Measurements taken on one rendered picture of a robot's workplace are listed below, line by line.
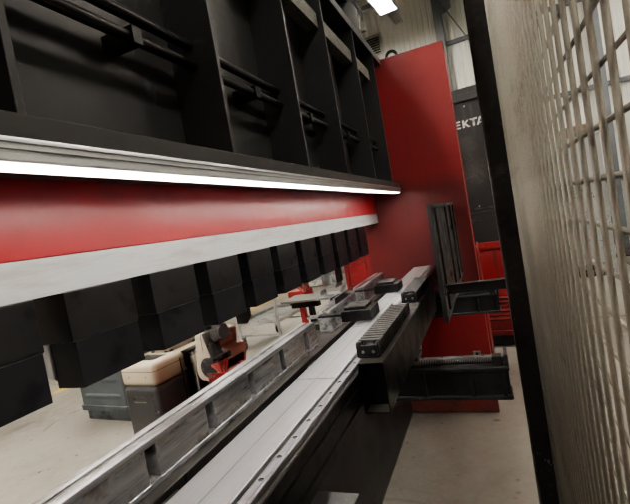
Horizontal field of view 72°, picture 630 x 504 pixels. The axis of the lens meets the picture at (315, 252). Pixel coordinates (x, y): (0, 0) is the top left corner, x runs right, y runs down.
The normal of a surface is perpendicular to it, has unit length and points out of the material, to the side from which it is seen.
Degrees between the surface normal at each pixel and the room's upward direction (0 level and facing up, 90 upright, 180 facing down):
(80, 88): 90
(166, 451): 90
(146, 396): 90
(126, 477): 90
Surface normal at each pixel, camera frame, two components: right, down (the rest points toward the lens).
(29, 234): 0.91, -0.14
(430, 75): -0.37, 0.11
